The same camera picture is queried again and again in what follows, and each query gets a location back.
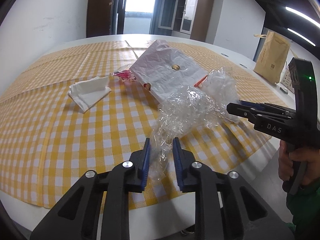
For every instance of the clear crinkled plastic wrap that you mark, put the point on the clear crinkled plastic wrap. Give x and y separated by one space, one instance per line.
189 108

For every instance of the yellow checkered tablecloth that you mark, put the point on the yellow checkered tablecloth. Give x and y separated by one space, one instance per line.
47 143

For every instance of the person's right hand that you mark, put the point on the person's right hand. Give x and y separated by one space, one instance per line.
305 154

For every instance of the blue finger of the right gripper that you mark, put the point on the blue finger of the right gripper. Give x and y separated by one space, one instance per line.
250 114
258 106

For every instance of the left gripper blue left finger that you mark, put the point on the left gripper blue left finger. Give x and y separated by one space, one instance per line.
144 164

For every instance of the glass door wooden cabinet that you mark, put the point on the glass door wooden cabinet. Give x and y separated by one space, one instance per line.
196 18

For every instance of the folded white napkin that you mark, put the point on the folded white napkin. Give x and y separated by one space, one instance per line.
87 93

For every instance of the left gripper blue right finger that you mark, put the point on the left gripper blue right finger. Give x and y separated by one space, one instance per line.
178 154

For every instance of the white paper food bag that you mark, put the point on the white paper food bag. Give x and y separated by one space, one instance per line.
165 69

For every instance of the dark wooden wardrobe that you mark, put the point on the dark wooden wardrobe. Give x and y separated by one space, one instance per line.
98 21

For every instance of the brown paper bag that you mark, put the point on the brown paper bag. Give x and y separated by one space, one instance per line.
272 57

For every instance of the red candy wrapper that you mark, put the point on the red candy wrapper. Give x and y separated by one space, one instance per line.
124 75

